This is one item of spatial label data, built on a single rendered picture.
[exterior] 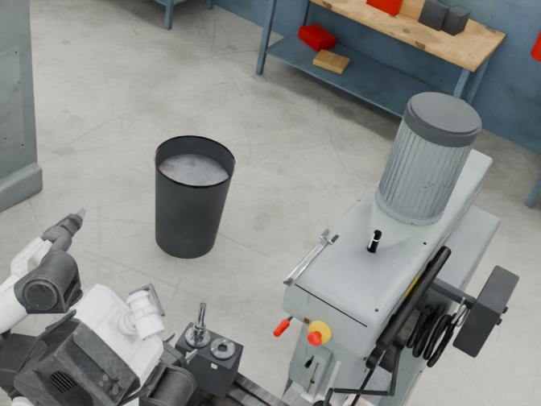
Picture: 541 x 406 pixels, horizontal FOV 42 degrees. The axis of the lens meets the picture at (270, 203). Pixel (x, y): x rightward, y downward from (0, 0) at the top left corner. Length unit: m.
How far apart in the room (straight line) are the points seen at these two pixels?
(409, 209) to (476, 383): 2.43
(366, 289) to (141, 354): 0.60
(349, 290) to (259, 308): 2.45
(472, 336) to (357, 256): 0.52
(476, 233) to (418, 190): 0.73
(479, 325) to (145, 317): 0.98
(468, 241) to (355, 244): 0.77
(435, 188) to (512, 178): 4.03
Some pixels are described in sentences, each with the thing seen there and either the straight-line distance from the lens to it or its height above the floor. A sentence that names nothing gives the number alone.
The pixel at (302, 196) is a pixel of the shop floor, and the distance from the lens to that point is 5.00.
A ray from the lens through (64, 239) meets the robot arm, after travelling 2.16.
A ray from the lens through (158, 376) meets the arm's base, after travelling 1.93.
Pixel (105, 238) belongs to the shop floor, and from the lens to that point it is 4.47.
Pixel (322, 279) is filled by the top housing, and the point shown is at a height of 1.89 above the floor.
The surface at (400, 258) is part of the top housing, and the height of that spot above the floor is 1.89.
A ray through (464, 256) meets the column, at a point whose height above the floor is 1.56.
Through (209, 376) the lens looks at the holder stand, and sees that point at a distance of 2.62.
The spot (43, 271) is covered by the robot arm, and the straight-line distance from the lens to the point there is 1.81.
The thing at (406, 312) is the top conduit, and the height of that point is 1.80.
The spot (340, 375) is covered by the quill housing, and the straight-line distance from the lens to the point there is 2.12.
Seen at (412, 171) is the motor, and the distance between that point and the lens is 1.90.
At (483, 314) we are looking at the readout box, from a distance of 2.14.
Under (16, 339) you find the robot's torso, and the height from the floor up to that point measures 1.45.
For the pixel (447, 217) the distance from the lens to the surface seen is 2.30.
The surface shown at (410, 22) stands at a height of 0.88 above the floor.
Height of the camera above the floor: 3.13
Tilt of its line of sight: 40 degrees down
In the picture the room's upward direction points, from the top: 13 degrees clockwise
